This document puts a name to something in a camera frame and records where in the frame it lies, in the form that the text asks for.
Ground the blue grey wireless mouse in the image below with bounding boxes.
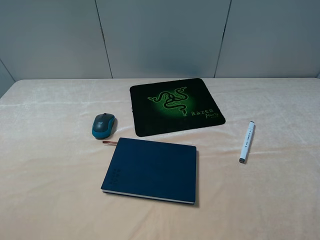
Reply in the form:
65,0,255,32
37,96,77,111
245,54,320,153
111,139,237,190
91,113,116,140

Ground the black green Razer mouse pad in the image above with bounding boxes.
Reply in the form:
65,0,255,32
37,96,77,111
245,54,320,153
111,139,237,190
129,78,226,137

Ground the dark blue notebook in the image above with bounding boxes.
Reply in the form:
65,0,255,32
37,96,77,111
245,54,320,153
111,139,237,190
101,137,197,204

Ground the white grey marker pen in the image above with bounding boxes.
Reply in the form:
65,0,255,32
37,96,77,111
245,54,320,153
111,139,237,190
239,121,255,164

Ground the brown ribbon bookmark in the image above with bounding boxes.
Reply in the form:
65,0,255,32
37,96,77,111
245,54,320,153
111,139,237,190
102,140,118,145

